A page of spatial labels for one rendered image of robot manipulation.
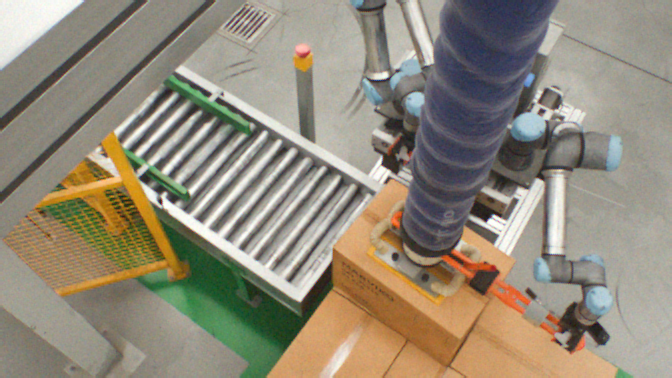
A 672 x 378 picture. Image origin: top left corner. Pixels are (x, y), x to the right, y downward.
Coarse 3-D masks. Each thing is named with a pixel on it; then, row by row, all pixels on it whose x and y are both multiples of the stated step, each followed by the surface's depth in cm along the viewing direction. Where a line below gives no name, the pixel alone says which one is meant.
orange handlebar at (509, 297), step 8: (392, 216) 248; (400, 216) 248; (464, 256) 240; (456, 264) 238; (464, 272) 237; (472, 272) 237; (504, 288) 234; (512, 288) 233; (496, 296) 233; (504, 296) 232; (512, 296) 232; (520, 296) 232; (512, 304) 230; (528, 304) 231; (520, 312) 230; (552, 320) 228; (544, 328) 227; (552, 328) 227; (584, 344) 224
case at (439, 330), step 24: (384, 192) 268; (408, 192) 268; (360, 216) 263; (384, 216) 263; (360, 240) 258; (480, 240) 258; (336, 264) 268; (360, 264) 253; (504, 264) 253; (360, 288) 271; (384, 288) 252; (408, 288) 248; (384, 312) 273; (408, 312) 254; (432, 312) 244; (456, 312) 244; (480, 312) 244; (408, 336) 275; (432, 336) 256; (456, 336) 239
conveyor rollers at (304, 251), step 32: (160, 96) 344; (128, 128) 335; (160, 128) 332; (192, 128) 335; (224, 128) 332; (256, 128) 334; (160, 160) 325; (192, 160) 323; (224, 160) 324; (288, 160) 323; (192, 192) 314; (256, 192) 314; (288, 192) 316; (352, 192) 314; (256, 224) 306; (320, 224) 306; (256, 256) 298; (320, 256) 298
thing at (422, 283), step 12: (384, 240) 256; (372, 252) 253; (396, 252) 251; (384, 264) 251; (396, 264) 251; (408, 276) 248; (420, 276) 248; (432, 276) 248; (420, 288) 246; (432, 300) 244
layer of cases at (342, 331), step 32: (320, 320) 283; (352, 320) 283; (480, 320) 283; (512, 320) 283; (288, 352) 276; (320, 352) 276; (352, 352) 276; (384, 352) 276; (416, 352) 276; (480, 352) 276; (512, 352) 276; (544, 352) 276; (576, 352) 276
